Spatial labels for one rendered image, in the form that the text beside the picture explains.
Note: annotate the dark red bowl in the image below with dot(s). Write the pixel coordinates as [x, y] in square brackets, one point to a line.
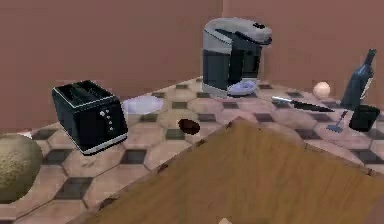
[189, 126]

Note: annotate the dark blue wine bottle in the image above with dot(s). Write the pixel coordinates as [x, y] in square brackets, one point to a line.
[358, 83]

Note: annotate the pale blue plate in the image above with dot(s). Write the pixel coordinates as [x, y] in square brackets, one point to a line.
[142, 104]

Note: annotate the black toaster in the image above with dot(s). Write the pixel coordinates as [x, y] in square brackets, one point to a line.
[87, 117]

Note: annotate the brown round potato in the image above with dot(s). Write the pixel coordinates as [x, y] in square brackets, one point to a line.
[16, 166]

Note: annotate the black cup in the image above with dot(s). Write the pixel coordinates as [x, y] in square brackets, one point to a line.
[363, 117]

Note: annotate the grey black coffee machine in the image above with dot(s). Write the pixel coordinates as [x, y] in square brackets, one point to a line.
[222, 50]

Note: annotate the pale blue mug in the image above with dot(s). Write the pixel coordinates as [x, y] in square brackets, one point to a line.
[242, 88]

